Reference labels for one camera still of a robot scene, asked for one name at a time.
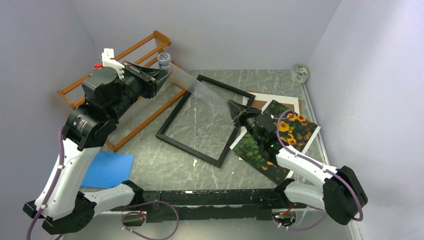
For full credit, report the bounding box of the white mat board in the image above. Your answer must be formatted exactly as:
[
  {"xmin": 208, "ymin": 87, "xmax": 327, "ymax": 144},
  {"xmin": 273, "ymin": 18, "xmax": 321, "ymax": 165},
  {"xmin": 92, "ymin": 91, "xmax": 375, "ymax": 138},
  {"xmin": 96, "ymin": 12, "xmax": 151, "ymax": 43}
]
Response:
[{"xmin": 230, "ymin": 92, "xmax": 302, "ymax": 185}]

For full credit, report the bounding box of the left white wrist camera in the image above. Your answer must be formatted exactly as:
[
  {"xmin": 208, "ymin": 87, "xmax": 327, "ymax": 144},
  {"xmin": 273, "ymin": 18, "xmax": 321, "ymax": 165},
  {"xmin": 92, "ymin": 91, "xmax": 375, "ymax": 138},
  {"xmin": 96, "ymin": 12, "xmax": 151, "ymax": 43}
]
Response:
[{"xmin": 93, "ymin": 48, "xmax": 125, "ymax": 80}]

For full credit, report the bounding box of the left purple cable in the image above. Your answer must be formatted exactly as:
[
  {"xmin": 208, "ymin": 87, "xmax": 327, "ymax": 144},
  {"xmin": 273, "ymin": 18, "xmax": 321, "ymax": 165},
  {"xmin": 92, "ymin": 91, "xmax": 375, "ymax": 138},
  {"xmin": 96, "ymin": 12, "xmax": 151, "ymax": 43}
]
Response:
[{"xmin": 25, "ymin": 127, "xmax": 181, "ymax": 240}]

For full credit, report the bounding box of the clear tape roll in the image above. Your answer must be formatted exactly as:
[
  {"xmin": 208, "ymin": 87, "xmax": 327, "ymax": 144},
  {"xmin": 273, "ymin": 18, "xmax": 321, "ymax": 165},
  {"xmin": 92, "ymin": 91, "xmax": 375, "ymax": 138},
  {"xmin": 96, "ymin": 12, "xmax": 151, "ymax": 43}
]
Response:
[{"xmin": 290, "ymin": 64, "xmax": 311, "ymax": 84}]

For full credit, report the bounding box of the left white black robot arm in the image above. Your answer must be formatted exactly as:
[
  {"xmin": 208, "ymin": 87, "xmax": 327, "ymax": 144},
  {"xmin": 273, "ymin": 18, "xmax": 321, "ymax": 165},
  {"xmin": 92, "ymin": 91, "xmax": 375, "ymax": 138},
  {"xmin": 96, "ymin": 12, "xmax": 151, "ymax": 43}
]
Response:
[{"xmin": 23, "ymin": 61, "xmax": 172, "ymax": 236}]

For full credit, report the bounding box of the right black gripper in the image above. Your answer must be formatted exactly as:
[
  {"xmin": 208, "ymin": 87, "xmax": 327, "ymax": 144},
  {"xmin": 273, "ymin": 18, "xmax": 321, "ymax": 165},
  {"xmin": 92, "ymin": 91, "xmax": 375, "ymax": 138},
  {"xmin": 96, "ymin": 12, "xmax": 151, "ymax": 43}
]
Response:
[{"xmin": 226, "ymin": 99, "xmax": 263, "ymax": 147}]

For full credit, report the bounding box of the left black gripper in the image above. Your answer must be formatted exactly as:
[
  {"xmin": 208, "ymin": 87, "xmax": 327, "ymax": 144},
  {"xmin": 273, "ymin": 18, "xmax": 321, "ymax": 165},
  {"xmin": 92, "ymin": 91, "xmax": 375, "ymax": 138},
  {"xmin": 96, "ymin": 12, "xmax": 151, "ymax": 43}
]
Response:
[{"xmin": 107, "ymin": 60, "xmax": 173, "ymax": 121}]

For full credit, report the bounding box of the orange wooden rack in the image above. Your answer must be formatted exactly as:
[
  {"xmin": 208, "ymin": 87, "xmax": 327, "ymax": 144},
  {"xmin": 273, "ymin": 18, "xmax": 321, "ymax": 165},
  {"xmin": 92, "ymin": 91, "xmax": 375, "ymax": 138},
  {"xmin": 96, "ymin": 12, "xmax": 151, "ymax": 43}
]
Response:
[{"xmin": 56, "ymin": 30, "xmax": 189, "ymax": 153}]

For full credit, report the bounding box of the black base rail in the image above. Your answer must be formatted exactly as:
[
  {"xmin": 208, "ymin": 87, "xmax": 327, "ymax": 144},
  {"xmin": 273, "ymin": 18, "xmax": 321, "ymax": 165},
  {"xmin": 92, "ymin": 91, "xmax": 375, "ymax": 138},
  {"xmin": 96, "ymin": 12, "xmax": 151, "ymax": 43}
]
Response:
[{"xmin": 109, "ymin": 188, "xmax": 307, "ymax": 224}]

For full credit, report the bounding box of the black picture frame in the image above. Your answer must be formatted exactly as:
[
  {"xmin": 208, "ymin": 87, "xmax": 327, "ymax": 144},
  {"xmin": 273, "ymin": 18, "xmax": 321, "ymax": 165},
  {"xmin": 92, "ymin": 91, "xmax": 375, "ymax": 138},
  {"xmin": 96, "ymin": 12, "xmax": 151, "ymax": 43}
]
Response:
[{"xmin": 155, "ymin": 74, "xmax": 255, "ymax": 168}]

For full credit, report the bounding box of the blue paper sheet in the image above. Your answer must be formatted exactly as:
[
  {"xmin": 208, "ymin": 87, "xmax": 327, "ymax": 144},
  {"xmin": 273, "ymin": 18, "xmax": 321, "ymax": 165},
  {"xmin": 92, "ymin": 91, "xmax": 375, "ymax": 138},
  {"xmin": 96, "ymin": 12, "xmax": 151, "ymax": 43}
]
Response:
[{"xmin": 81, "ymin": 152, "xmax": 135, "ymax": 189}]

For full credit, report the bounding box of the sunflower photo print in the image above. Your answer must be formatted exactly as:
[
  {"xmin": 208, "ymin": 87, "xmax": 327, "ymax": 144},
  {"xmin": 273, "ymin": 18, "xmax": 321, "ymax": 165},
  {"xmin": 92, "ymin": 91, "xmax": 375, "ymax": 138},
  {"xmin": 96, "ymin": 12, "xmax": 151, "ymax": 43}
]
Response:
[{"xmin": 230, "ymin": 99, "xmax": 322, "ymax": 186}]

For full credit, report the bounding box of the blue white jar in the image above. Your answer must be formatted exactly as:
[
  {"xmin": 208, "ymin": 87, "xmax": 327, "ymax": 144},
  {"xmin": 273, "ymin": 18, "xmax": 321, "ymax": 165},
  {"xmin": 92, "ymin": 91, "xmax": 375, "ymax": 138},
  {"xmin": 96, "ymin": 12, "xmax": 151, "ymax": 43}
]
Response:
[{"xmin": 157, "ymin": 52, "xmax": 173, "ymax": 72}]

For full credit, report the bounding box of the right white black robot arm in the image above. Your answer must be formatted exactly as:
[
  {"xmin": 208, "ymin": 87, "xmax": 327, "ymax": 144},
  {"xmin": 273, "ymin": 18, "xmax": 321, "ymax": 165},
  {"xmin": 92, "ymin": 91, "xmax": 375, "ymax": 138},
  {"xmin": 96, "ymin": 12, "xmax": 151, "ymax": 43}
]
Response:
[{"xmin": 227, "ymin": 100, "xmax": 368, "ymax": 225}]

